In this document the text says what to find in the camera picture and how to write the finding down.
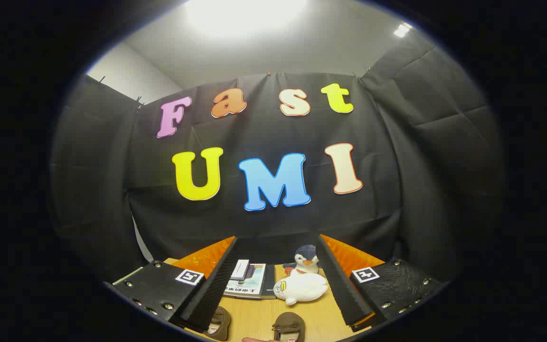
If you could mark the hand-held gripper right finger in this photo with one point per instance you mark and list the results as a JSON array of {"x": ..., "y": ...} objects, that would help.
[{"x": 340, "y": 285}]

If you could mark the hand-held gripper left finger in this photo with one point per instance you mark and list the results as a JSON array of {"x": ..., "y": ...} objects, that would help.
[{"x": 214, "y": 285}]

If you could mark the brown fuzzy shoe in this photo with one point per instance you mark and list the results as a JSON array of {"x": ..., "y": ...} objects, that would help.
[
  {"x": 221, "y": 320},
  {"x": 288, "y": 323}
]

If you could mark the small white picture-cover book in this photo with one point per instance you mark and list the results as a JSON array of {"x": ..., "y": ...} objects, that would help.
[{"x": 240, "y": 270}]

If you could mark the white duck plush toy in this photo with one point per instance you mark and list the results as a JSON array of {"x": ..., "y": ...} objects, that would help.
[{"x": 304, "y": 287}]

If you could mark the penguin plush toy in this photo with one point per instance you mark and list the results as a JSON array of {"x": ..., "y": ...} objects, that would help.
[{"x": 307, "y": 259}]

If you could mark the dark cover book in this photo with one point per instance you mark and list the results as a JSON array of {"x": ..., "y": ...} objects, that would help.
[{"x": 269, "y": 280}]

